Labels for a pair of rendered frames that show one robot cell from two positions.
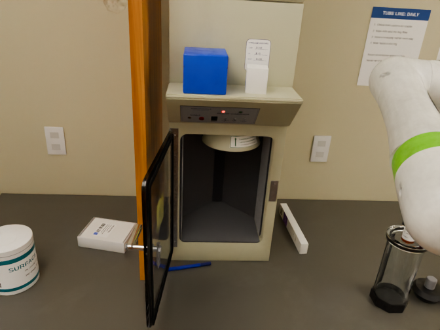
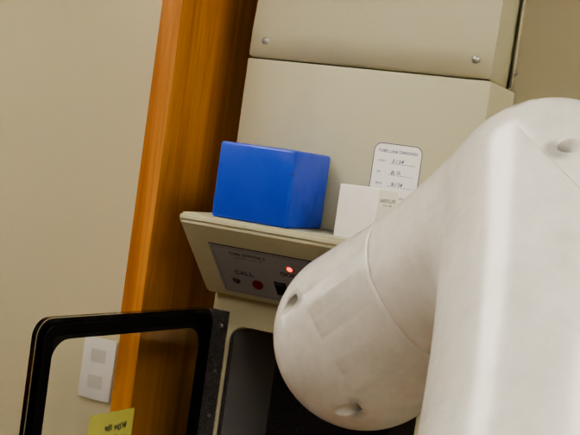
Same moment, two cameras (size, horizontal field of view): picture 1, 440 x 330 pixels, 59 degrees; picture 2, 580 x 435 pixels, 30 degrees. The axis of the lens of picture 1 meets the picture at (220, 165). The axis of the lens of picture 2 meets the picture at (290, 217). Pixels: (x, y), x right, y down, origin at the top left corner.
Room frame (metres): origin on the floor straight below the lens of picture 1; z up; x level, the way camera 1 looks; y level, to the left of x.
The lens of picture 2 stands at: (-0.19, -0.62, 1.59)
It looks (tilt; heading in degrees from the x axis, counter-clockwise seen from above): 3 degrees down; 30
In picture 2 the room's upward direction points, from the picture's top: 8 degrees clockwise
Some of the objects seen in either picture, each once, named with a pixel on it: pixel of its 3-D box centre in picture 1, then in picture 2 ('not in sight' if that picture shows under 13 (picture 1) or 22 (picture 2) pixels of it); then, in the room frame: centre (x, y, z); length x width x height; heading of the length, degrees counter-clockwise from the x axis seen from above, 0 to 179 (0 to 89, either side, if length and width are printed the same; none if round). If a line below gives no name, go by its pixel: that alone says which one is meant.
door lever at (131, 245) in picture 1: (141, 238); not in sight; (0.73, 0.17, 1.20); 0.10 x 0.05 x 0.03; 178
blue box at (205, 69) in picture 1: (204, 70); (272, 185); (0.92, 0.05, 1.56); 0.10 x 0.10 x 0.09; 5
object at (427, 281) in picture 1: (429, 287); not in sight; (0.88, -0.63, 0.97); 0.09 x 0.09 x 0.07
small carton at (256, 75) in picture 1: (256, 78); (366, 213); (0.93, -0.07, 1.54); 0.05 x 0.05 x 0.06; 89
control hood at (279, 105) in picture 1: (232, 110); (314, 274); (0.93, -0.02, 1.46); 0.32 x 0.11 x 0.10; 95
